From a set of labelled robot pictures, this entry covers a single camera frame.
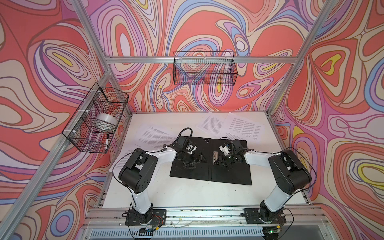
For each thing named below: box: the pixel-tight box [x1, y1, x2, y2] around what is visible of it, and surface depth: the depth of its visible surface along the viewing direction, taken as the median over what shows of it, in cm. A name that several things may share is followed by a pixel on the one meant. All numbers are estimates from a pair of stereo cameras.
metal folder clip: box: [212, 151, 219, 165], surface depth 97 cm
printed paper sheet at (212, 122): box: [196, 111, 226, 136], surface depth 115 cm
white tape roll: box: [94, 113, 118, 133], surface depth 74 cm
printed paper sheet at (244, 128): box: [223, 112, 265, 141], surface depth 113 cm
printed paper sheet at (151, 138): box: [134, 124, 178, 150], surface depth 107 cm
